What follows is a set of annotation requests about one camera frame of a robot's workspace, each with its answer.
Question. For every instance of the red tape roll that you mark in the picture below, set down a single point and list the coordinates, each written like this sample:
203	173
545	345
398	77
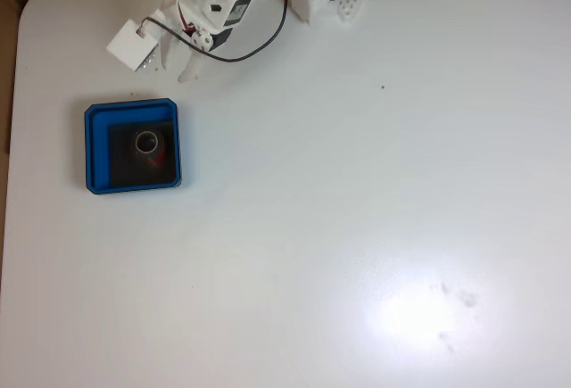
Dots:
154	156

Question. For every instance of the blue square box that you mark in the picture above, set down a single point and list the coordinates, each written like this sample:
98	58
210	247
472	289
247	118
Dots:
96	151

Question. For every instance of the white camera box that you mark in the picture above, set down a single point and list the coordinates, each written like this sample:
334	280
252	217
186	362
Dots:
131	44

